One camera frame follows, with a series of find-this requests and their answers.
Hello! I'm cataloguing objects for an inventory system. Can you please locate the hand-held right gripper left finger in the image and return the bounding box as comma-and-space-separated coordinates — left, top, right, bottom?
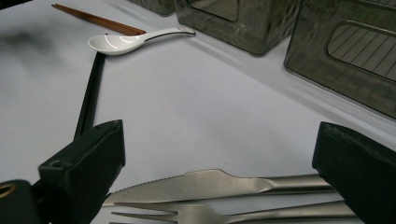
37, 119, 126, 224

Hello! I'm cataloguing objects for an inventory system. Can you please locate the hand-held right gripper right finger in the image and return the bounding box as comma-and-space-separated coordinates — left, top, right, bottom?
312, 120, 396, 224

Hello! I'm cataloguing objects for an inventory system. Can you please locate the black chopstick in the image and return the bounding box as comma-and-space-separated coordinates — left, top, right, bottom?
73, 51, 106, 140

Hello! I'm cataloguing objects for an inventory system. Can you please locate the translucent grey plastic basket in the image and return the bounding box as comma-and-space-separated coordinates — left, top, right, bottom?
174, 0, 303, 57
283, 0, 396, 119
127, 0, 177, 17

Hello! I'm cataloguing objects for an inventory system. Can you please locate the metal fork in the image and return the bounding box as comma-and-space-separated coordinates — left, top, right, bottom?
108, 200, 359, 224

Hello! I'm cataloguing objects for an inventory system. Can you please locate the white ceramic spoon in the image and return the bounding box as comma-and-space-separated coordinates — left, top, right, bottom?
87, 27, 196, 56

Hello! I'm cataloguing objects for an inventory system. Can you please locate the brown wooden chopstick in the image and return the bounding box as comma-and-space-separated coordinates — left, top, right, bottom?
50, 3, 147, 36

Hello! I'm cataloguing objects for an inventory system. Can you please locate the white table sheet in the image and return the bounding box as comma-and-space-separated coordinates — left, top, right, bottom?
0, 0, 396, 224

